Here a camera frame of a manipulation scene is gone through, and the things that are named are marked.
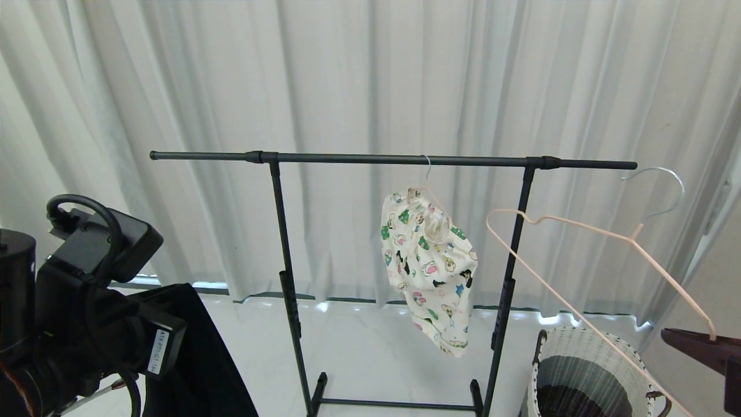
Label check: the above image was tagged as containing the white laundry basket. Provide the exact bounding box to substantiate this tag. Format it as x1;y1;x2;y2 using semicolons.
524;327;673;417

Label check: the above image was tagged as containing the white curtain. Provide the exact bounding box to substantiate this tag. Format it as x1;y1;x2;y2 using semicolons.
0;0;741;334

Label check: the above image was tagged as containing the pink clothes hanger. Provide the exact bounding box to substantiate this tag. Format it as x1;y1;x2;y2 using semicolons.
485;167;718;417
408;155;452;244

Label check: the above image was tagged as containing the black clothes rack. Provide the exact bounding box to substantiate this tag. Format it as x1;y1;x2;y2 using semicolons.
149;151;637;417

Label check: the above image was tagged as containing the cream printed garment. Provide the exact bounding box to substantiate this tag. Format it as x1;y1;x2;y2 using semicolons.
380;186;479;357

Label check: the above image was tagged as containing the black garment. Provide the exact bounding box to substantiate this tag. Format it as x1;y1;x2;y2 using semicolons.
142;283;258;417

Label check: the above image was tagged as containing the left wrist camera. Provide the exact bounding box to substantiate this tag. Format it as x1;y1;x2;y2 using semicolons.
47;207;164;284

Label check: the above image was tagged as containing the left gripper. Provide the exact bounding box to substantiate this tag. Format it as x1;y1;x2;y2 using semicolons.
0;284;187;417

